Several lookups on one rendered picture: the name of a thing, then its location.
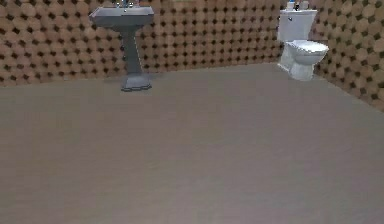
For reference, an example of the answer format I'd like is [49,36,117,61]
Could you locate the white toilet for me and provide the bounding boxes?
[277,8,330,82]

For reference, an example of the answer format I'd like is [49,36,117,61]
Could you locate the silver sink tap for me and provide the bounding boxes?
[115,0,135,9]

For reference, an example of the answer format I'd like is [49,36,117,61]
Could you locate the grey pedestal sink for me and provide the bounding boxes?
[88,5,155,93]

